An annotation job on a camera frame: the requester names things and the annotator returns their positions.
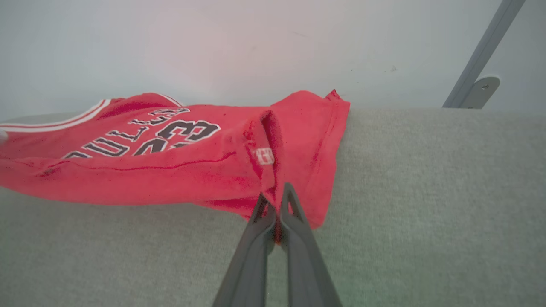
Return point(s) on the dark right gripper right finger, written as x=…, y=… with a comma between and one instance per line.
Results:
x=305, y=264

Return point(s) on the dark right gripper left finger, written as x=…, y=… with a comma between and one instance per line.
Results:
x=249, y=264

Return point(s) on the red white basketball jersey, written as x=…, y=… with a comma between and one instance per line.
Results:
x=170, y=170

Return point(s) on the grey fabric sofa cushion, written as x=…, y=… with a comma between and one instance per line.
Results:
x=426, y=192

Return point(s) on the grey metal bar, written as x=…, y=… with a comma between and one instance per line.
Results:
x=486, y=47

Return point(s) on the grey metal mounting bracket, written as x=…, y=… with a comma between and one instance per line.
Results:
x=484, y=89

